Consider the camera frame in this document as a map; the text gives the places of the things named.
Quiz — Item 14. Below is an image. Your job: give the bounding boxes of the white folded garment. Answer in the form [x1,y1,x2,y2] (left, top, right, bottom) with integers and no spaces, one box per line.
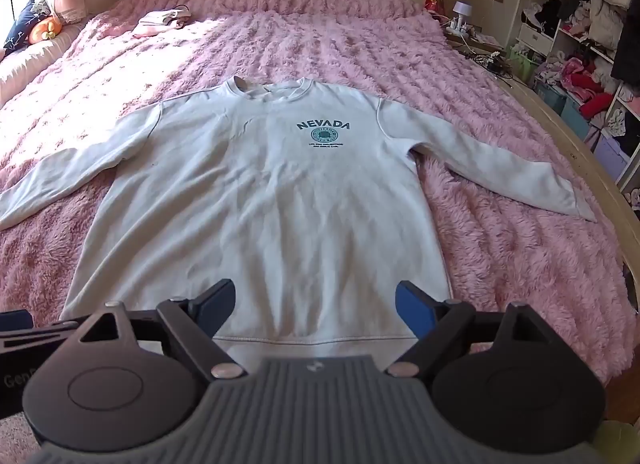
[138,7,193,29]

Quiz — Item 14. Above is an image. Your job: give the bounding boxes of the blue storage bin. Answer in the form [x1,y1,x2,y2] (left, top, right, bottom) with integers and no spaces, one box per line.
[560,94,592,141]

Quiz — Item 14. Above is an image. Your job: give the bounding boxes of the teal storage bin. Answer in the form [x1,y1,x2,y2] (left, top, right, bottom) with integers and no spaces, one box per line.
[534,80,569,115]

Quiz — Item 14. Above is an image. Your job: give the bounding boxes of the dark hanging coat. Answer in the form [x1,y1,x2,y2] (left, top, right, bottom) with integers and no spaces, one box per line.
[610,0,640,85]

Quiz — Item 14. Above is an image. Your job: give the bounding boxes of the white printed sweatshirt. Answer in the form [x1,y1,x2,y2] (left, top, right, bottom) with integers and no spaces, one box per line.
[0,75,599,345]

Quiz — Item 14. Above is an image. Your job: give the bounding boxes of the tangle of dark cables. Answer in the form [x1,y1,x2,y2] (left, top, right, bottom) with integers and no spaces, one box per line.
[470,38,512,77]

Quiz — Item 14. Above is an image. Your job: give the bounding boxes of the purple storage bin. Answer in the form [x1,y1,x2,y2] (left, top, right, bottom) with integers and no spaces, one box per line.
[592,136,632,183]

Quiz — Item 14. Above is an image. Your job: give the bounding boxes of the orange plush toy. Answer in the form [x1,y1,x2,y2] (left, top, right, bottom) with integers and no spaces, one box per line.
[28,16,64,45]

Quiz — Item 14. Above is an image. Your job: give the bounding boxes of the pile of red clothes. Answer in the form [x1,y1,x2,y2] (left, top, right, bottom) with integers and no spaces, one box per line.
[561,58,615,118]

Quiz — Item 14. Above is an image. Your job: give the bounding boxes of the pink fluffy blanket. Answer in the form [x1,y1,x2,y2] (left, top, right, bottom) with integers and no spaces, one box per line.
[0,0,635,447]

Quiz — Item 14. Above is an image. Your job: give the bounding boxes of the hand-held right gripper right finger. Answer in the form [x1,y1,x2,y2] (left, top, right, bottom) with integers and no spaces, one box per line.
[382,280,570,380]

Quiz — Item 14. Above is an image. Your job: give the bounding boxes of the cream window seat cushion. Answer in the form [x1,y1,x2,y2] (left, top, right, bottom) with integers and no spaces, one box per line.
[0,22,84,105]

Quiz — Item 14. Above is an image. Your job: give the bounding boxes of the navy floral pillow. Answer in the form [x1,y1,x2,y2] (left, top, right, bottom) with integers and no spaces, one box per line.
[2,0,54,57]

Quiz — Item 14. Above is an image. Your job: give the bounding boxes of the white power strip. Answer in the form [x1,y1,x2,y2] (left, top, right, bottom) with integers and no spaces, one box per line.
[444,18,484,38]

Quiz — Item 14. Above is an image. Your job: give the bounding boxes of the wooden bed frame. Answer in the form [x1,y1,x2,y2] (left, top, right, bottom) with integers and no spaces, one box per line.
[492,74,640,315]

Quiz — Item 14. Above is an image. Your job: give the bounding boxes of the white table lamp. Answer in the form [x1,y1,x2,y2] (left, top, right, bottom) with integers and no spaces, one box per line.
[452,0,474,27]

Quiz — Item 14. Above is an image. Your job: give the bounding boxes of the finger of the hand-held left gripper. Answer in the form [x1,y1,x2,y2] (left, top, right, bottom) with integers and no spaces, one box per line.
[0,310,78,352]

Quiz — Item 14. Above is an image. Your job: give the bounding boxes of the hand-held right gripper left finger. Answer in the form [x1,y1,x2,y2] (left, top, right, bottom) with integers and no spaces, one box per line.
[61,279,248,381]

